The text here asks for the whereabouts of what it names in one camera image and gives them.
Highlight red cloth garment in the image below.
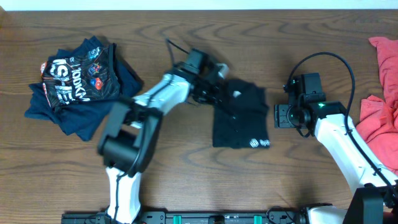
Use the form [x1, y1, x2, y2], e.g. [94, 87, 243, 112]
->
[356, 37, 397, 174]

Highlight black graphic print shirt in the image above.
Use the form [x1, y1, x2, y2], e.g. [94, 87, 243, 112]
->
[40, 44, 121, 109]

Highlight plain black t-shirt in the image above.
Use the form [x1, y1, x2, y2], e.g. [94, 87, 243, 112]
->
[212, 79, 271, 149]

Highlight folded navy blue shirt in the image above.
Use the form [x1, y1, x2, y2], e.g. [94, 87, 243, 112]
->
[25, 36, 142, 141]

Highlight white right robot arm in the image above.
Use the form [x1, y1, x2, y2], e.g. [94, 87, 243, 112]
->
[274, 101, 397, 223]

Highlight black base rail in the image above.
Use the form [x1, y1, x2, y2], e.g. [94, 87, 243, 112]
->
[61, 203, 310, 224]

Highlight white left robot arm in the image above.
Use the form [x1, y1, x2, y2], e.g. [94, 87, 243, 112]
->
[98, 63, 229, 223]

